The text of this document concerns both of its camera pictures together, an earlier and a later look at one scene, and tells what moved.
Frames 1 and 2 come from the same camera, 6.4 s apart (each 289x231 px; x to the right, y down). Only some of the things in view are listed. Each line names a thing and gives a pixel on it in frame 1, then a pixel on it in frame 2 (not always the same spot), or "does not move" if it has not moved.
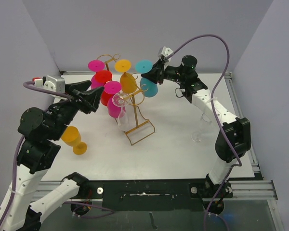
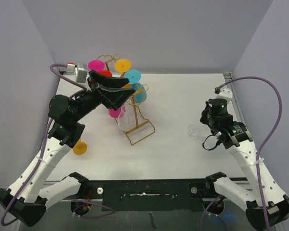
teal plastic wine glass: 149,87 → 134,77
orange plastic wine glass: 128,81 does not move
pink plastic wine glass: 96,66 does not move
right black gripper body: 164,73 → 205,118
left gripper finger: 91,98 → 114,97
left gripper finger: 81,86 → 109,82
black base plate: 148,195 does not move
